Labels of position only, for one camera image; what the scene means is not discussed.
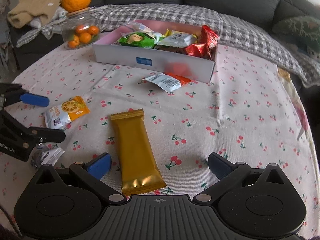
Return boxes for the beige knitted sweater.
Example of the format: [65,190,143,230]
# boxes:
[7,0,65,29]

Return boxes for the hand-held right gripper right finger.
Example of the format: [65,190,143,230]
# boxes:
[192,152,288,204]

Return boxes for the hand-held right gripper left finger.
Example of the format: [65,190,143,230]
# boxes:
[34,152,128,204]

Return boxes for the orange and white snack packet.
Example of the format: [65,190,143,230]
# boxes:
[142,72,192,92]

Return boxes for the cherry print tablecloth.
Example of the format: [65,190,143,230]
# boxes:
[0,30,315,230]

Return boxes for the small grey and white packet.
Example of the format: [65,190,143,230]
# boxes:
[29,146,65,168]

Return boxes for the gold snack bar packet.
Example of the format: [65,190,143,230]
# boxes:
[110,109,167,195]

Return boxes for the pile of small mandarins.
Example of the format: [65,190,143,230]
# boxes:
[67,24,100,49]

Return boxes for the green snack packet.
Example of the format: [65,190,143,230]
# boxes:
[117,32,165,49]

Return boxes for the white and grey snack packet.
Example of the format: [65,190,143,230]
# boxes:
[155,31,198,47]

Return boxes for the orange lotus chip packet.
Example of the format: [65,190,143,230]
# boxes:
[44,96,90,130]

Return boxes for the pink and white cardboard box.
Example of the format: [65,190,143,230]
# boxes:
[92,19,219,83]

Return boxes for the brown snack packet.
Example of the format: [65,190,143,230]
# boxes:
[154,44,187,53]

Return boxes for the glass jar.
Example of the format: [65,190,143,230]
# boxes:
[61,6,100,50]

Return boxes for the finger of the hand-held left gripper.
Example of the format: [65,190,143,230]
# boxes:
[0,82,50,108]
[0,110,66,144]

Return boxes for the grey checked blanket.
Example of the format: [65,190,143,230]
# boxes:
[16,4,320,87]

